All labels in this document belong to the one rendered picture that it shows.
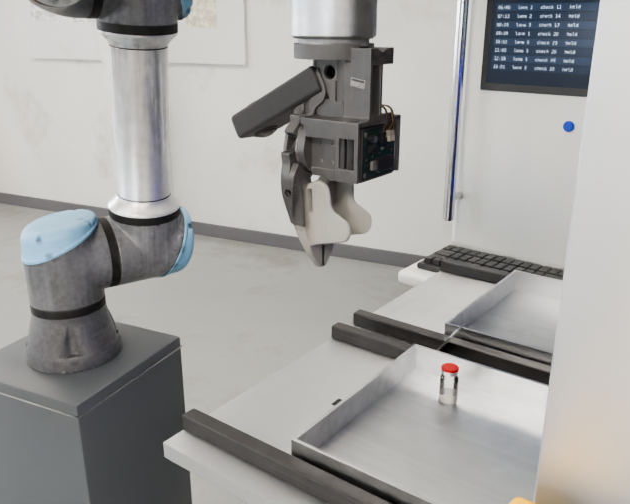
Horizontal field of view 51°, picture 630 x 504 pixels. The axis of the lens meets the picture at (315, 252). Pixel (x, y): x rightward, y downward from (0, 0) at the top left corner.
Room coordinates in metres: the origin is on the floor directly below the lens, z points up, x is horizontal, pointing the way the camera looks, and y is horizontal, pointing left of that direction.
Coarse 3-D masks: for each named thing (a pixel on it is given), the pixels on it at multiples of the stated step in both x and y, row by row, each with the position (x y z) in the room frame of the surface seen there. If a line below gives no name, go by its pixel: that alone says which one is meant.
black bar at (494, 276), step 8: (440, 264) 1.13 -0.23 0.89; (448, 264) 1.12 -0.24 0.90; (456, 264) 1.11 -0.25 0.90; (464, 264) 1.11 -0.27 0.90; (472, 264) 1.11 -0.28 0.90; (448, 272) 1.12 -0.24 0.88; (456, 272) 1.11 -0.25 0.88; (464, 272) 1.10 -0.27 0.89; (472, 272) 1.09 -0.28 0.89; (480, 272) 1.09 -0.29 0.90; (488, 272) 1.08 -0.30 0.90; (496, 272) 1.07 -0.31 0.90; (504, 272) 1.07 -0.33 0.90; (488, 280) 1.08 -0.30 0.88; (496, 280) 1.07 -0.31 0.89
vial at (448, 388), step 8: (440, 376) 0.69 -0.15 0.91; (448, 376) 0.68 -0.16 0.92; (456, 376) 0.69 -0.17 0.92; (440, 384) 0.69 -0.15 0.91; (448, 384) 0.68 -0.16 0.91; (456, 384) 0.68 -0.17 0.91; (440, 392) 0.69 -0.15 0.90; (448, 392) 0.68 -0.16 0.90; (456, 392) 0.68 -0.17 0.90; (440, 400) 0.69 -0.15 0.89; (448, 400) 0.68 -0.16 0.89; (456, 400) 0.69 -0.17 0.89
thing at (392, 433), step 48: (384, 384) 0.71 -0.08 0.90; (432, 384) 0.73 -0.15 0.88; (480, 384) 0.72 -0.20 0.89; (528, 384) 0.68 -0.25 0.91; (336, 432) 0.63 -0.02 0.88; (384, 432) 0.63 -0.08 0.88; (432, 432) 0.63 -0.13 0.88; (480, 432) 0.63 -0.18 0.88; (528, 432) 0.63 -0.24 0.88; (384, 480) 0.50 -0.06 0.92; (432, 480) 0.55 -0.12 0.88; (480, 480) 0.55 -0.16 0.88; (528, 480) 0.55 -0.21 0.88
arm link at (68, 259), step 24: (48, 216) 1.02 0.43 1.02; (72, 216) 1.01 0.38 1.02; (96, 216) 1.02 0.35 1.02; (24, 240) 0.95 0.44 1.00; (48, 240) 0.94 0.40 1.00; (72, 240) 0.95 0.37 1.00; (96, 240) 0.98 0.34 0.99; (24, 264) 0.96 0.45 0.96; (48, 264) 0.93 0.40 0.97; (72, 264) 0.94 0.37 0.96; (96, 264) 0.96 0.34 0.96; (120, 264) 0.99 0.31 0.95; (48, 288) 0.93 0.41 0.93; (72, 288) 0.94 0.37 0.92; (96, 288) 0.97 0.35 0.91
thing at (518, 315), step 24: (504, 288) 1.00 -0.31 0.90; (528, 288) 1.03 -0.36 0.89; (552, 288) 1.00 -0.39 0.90; (480, 312) 0.93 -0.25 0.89; (504, 312) 0.95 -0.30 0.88; (528, 312) 0.95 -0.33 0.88; (552, 312) 0.95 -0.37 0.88; (456, 336) 0.83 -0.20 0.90; (480, 336) 0.81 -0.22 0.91; (504, 336) 0.86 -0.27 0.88; (528, 336) 0.86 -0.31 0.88; (552, 336) 0.86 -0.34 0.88
